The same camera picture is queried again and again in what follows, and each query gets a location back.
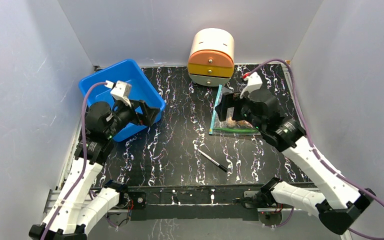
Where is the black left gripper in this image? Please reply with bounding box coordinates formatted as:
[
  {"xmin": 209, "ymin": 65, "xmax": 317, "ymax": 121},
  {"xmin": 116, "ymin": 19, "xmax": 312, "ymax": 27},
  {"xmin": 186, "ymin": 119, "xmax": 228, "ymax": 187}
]
[{"xmin": 105, "ymin": 96, "xmax": 160, "ymax": 138}]

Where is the blue plastic bin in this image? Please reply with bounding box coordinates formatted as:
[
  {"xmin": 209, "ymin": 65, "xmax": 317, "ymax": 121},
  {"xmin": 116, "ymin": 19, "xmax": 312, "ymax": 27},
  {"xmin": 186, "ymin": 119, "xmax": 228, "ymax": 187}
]
[{"xmin": 78, "ymin": 59, "xmax": 166, "ymax": 123}]

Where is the clear zip top bag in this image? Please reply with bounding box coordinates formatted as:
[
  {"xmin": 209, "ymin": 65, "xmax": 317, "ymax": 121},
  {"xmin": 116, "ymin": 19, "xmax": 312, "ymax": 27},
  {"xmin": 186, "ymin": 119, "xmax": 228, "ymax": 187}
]
[{"xmin": 208, "ymin": 84, "xmax": 262, "ymax": 137}]

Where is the green chili pepper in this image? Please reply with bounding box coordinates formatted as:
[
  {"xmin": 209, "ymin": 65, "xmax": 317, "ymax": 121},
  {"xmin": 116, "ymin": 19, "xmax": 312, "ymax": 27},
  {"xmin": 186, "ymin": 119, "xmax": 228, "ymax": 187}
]
[{"xmin": 212, "ymin": 128, "xmax": 259, "ymax": 135}]

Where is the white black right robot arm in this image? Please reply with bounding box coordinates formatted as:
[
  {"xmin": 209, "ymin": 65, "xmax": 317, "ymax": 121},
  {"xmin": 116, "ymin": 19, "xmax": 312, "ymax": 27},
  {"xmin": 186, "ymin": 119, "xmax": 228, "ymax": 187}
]
[{"xmin": 215, "ymin": 89, "xmax": 373, "ymax": 235}]

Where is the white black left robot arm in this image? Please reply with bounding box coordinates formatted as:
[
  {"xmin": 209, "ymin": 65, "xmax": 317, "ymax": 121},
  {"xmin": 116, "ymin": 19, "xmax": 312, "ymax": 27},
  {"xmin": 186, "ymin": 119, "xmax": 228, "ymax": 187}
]
[{"xmin": 28, "ymin": 100, "xmax": 163, "ymax": 240}]

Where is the pastel mini drawer cabinet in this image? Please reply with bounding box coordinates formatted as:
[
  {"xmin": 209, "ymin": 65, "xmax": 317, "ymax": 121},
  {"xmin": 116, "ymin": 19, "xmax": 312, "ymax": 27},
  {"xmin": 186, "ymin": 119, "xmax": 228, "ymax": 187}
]
[{"xmin": 187, "ymin": 28, "xmax": 235, "ymax": 87}]

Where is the black and white pen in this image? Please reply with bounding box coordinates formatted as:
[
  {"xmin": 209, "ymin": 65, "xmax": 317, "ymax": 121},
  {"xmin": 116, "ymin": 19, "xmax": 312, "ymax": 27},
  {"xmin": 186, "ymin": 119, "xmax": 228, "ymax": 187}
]
[{"xmin": 197, "ymin": 149, "xmax": 228, "ymax": 173}]

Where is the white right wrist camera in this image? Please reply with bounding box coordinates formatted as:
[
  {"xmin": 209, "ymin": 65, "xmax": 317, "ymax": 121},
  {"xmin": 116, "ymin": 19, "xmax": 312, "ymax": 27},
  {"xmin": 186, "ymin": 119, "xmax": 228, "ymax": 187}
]
[{"xmin": 240, "ymin": 72, "xmax": 262, "ymax": 99}]

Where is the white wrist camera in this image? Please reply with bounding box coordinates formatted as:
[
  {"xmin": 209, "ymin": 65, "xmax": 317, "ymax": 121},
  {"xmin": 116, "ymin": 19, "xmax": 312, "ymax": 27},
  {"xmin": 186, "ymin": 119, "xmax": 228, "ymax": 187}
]
[
  {"xmin": 240, "ymin": 72, "xmax": 262, "ymax": 99},
  {"xmin": 105, "ymin": 80, "xmax": 132, "ymax": 107}
]

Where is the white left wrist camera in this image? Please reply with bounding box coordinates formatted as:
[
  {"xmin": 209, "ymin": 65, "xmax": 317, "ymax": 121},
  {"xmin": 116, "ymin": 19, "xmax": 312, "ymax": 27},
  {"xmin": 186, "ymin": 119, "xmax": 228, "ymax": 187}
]
[{"xmin": 105, "ymin": 80, "xmax": 132, "ymax": 107}]

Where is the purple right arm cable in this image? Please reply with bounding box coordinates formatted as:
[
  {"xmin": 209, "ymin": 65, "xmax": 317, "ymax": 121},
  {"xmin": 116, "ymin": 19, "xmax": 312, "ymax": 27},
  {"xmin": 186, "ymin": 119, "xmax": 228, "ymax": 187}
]
[{"xmin": 244, "ymin": 58, "xmax": 384, "ymax": 240}]

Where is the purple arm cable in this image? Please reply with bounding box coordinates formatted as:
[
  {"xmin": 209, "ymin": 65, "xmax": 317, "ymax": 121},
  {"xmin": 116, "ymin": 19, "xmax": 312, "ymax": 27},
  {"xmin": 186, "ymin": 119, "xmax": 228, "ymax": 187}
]
[
  {"xmin": 244, "ymin": 58, "xmax": 384, "ymax": 240},
  {"xmin": 39, "ymin": 81, "xmax": 108, "ymax": 240}
]

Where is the aluminium frame rail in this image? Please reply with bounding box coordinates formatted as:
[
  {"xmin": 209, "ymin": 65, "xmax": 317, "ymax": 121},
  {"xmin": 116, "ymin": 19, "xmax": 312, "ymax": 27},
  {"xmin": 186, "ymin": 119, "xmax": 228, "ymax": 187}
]
[{"xmin": 42, "ymin": 188, "xmax": 345, "ymax": 220}]

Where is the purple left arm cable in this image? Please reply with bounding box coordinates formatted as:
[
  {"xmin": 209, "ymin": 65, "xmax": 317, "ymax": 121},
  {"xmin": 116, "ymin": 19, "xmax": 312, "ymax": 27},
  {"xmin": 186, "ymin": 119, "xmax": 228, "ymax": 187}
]
[{"xmin": 39, "ymin": 81, "xmax": 108, "ymax": 240}]

